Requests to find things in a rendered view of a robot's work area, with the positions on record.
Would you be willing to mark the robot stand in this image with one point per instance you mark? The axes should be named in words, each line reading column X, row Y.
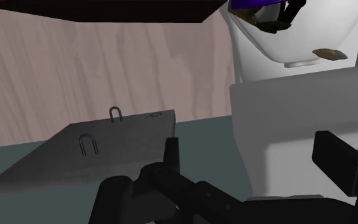
column 104, row 9

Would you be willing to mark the black angular object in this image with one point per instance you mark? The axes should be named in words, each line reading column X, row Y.
column 290, row 12

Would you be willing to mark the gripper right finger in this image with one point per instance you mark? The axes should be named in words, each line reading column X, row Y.
column 340, row 161

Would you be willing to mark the purple object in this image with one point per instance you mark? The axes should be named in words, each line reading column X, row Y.
column 253, row 3

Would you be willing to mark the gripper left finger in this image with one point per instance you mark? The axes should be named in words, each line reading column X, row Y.
column 172, row 189

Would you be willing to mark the brown oval object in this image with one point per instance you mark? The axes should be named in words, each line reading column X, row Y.
column 330, row 54

